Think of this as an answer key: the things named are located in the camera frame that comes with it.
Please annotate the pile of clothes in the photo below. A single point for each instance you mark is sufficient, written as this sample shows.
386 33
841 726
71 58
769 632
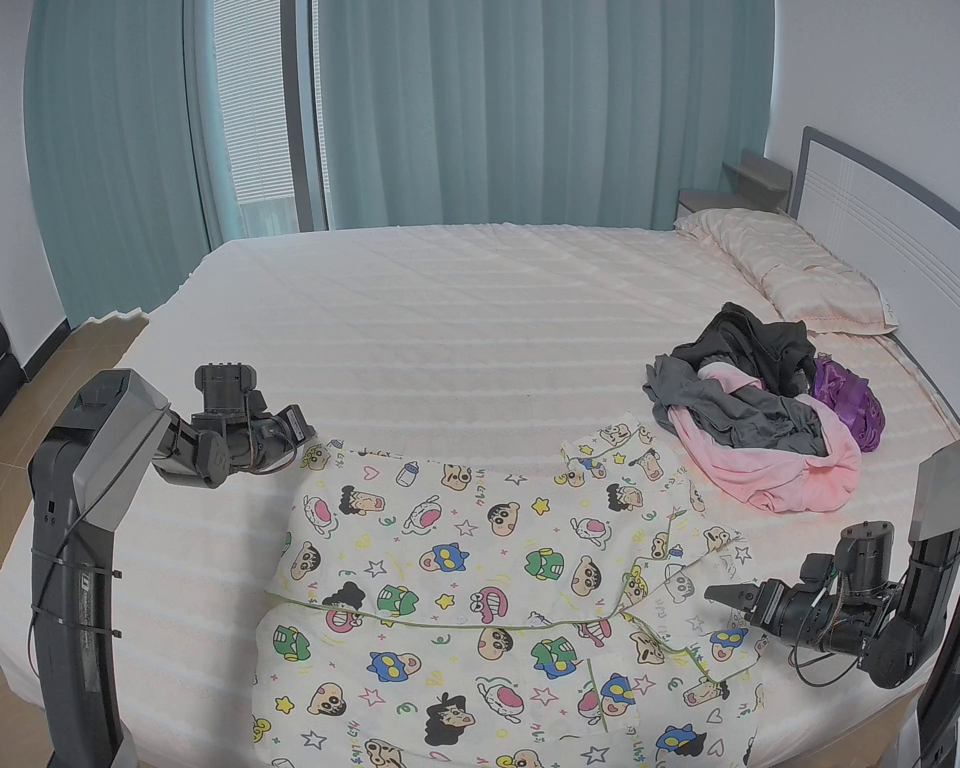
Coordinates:
765 465

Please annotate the blue-green curtain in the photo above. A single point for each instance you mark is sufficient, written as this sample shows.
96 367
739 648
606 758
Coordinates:
112 150
525 112

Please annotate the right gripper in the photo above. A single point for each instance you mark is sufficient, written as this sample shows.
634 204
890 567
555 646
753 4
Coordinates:
787 611

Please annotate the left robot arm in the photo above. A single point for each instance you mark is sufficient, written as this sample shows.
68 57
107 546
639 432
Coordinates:
82 562

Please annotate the bed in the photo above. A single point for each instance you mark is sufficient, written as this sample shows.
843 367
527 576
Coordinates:
375 315

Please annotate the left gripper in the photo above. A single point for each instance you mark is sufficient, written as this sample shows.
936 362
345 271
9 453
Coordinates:
285 435

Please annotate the white printed pyjama top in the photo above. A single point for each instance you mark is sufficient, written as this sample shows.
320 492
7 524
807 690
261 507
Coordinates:
487 570

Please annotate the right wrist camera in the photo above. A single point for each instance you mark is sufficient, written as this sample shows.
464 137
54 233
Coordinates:
817 571

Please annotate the pink pillow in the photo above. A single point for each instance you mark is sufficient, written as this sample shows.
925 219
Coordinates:
795 270

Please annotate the grey bedside table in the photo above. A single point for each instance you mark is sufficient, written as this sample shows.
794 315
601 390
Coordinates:
754 180

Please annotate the window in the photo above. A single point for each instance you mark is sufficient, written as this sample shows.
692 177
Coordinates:
262 112

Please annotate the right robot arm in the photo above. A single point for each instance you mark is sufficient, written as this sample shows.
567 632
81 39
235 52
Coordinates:
892 645

